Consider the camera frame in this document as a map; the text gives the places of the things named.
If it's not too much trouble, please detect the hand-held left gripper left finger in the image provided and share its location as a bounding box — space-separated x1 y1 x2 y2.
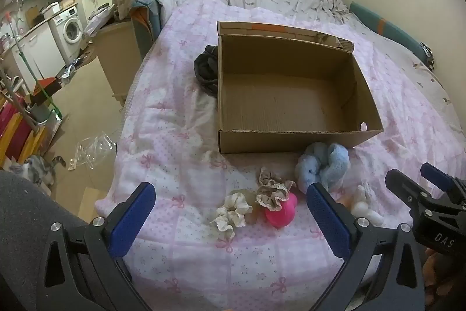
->
36 182 157 311

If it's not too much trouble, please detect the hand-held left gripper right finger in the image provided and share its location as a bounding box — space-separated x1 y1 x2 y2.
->
306 183 426 311

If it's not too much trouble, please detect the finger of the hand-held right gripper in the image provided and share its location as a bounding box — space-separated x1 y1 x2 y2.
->
385 168 443 215
420 162 466 211

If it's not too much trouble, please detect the pink scrunchie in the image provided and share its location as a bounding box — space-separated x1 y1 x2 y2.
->
264 192 298 229

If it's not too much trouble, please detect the blue fluffy scrunchie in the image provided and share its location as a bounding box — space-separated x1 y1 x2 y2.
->
295 141 351 194

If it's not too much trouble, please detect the beige lace scrunchie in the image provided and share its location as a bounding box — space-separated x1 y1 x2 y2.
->
256 167 297 212

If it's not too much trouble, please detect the cream white scrunchie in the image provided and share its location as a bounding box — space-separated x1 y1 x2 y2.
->
209 191 253 242

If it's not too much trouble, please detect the brown cardboard box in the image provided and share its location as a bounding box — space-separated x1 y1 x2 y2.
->
216 20 384 154

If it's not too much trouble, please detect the person's right hand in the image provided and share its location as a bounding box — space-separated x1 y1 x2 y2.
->
422 248 466 304

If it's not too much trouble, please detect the clear plastic packaging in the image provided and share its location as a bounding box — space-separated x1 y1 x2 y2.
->
68 133 118 171

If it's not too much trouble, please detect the pink bow print blanket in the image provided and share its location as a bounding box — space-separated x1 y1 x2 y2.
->
95 0 466 311

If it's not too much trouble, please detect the grey tabby cat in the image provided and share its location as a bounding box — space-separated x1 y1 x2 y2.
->
8 154 67 189

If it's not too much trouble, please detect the yellow red folding rack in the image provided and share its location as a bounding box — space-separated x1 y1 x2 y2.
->
0 94 46 168

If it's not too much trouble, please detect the teal orange cushion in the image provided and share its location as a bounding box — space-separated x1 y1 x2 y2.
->
349 1 435 68

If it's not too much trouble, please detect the red dustpan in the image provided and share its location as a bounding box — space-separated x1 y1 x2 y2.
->
32 77 63 96

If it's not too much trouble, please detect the dark grey cloth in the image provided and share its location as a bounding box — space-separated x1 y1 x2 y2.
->
193 45 219 96

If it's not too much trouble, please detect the wooden nightstand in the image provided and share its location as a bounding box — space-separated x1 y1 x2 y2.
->
95 19 143 107

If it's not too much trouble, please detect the white kitchen cabinet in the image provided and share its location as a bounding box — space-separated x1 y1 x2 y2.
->
15 21 68 82

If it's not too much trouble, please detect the white washing machine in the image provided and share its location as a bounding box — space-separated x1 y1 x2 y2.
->
49 6 87 58

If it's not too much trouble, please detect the white floral bed sheet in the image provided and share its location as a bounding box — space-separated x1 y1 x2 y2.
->
198 0 466 155

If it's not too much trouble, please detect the green handled mop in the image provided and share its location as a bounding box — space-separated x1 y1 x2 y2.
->
10 15 64 120

